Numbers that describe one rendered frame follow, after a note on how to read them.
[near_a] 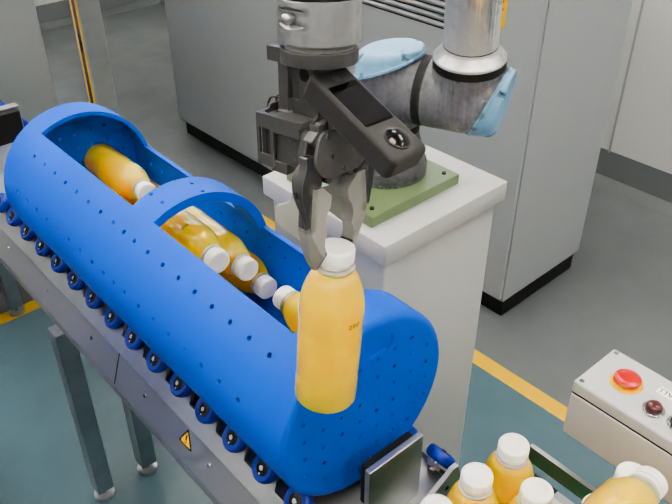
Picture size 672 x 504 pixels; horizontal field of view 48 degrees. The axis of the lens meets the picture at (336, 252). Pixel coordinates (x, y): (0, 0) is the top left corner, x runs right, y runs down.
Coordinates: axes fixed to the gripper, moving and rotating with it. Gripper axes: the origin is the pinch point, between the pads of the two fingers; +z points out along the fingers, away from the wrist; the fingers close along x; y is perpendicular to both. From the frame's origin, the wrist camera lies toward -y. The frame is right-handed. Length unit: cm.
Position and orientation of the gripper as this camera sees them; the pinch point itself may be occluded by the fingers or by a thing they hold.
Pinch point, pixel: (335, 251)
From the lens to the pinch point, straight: 76.2
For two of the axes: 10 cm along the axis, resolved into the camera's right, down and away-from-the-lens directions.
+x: -6.8, 3.3, -6.5
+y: -7.3, -3.1, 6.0
